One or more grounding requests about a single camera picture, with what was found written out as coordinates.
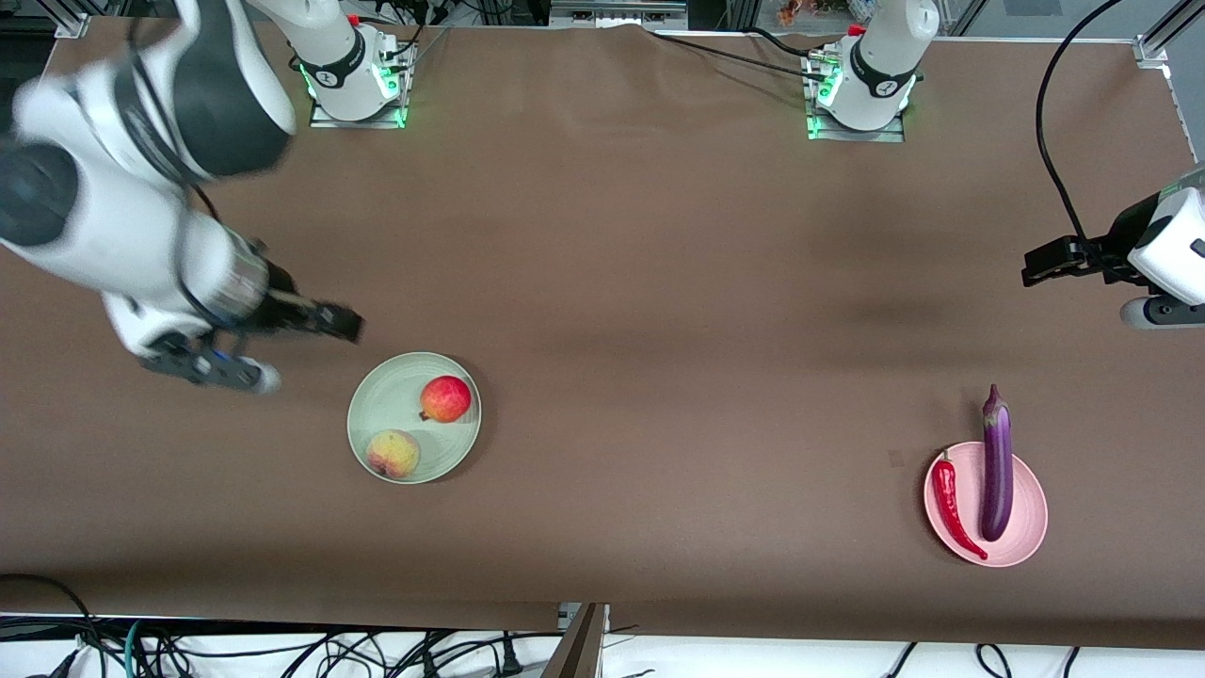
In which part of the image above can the red pomegranate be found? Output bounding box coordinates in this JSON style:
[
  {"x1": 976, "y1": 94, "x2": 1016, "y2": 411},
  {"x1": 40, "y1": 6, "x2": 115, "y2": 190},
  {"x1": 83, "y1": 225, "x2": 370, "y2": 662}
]
[{"x1": 419, "y1": 375, "x2": 473, "y2": 424}]

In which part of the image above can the yellow pink peach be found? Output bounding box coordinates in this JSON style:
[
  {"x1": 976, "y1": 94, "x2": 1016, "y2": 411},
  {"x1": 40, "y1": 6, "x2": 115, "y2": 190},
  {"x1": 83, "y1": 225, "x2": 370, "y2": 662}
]
[{"x1": 365, "y1": 429, "x2": 422, "y2": 481}]

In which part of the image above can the purple eggplant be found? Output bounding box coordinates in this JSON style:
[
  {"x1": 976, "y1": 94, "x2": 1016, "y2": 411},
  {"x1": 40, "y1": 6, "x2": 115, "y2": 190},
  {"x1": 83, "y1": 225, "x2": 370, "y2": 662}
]
[{"x1": 980, "y1": 383, "x2": 1016, "y2": 543}]

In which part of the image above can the red chili pepper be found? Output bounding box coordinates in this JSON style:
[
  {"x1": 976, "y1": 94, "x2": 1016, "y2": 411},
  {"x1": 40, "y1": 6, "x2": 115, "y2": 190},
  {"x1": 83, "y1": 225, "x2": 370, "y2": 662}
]
[{"x1": 931, "y1": 450, "x2": 990, "y2": 562}]

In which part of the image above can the light green plate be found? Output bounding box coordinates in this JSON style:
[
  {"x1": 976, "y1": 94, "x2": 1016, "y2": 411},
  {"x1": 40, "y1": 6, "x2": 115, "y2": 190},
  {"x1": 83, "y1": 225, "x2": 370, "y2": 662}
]
[{"x1": 346, "y1": 351, "x2": 483, "y2": 485}]

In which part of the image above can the pink plate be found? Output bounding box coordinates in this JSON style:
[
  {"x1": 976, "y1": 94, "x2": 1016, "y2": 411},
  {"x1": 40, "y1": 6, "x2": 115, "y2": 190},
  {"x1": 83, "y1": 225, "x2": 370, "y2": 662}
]
[{"x1": 924, "y1": 441, "x2": 1049, "y2": 568}]

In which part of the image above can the brown table cover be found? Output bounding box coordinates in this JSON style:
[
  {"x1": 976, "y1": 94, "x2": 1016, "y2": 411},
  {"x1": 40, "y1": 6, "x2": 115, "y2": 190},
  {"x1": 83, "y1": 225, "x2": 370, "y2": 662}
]
[{"x1": 0, "y1": 17, "x2": 1205, "y2": 651}]

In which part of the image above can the grey metal box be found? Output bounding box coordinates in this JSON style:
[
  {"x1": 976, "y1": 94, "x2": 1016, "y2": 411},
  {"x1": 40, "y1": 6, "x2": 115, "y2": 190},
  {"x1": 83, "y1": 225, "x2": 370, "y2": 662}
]
[{"x1": 549, "y1": 0, "x2": 690, "y2": 31}]

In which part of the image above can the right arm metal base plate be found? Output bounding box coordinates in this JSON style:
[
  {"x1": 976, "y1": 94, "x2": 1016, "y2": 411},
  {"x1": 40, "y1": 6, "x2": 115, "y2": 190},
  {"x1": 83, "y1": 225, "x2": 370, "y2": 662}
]
[{"x1": 309, "y1": 42, "x2": 416, "y2": 130}]

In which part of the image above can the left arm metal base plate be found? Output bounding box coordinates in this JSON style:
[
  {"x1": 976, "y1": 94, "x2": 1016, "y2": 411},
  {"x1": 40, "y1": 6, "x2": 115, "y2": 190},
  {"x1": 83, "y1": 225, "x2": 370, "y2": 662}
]
[{"x1": 805, "y1": 52, "x2": 908, "y2": 144}]

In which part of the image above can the aluminium frame profile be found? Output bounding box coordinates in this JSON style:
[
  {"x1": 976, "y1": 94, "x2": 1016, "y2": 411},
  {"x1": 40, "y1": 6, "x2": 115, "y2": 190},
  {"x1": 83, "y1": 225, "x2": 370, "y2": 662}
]
[{"x1": 1134, "y1": 0, "x2": 1205, "y2": 166}]

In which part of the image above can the large black looped cable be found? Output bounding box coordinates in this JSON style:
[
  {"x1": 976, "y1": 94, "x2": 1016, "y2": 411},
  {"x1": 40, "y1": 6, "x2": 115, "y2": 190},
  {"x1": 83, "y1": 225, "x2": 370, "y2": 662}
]
[{"x1": 0, "y1": 573, "x2": 110, "y2": 678}]

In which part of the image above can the black cable across table cover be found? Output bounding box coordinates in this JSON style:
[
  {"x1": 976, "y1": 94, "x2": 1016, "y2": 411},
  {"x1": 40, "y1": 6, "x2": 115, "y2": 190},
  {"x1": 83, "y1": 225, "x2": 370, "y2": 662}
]
[{"x1": 650, "y1": 26, "x2": 834, "y2": 81}]

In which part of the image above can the aluminium post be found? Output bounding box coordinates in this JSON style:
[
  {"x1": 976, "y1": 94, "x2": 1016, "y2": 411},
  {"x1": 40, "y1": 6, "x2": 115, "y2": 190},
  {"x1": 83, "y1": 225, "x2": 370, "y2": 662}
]
[{"x1": 541, "y1": 603, "x2": 611, "y2": 678}]

